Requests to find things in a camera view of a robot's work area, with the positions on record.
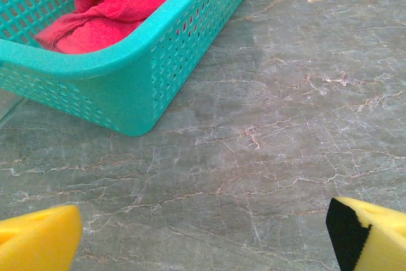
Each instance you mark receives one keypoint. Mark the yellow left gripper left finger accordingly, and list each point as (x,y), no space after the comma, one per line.
(38,239)

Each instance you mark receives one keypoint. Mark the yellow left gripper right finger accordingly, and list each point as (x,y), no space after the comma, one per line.
(374,239)

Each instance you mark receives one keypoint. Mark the red t-shirt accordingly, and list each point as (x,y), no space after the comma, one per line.
(111,7)

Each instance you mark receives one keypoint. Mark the teal plastic basket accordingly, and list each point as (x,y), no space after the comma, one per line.
(133,93)

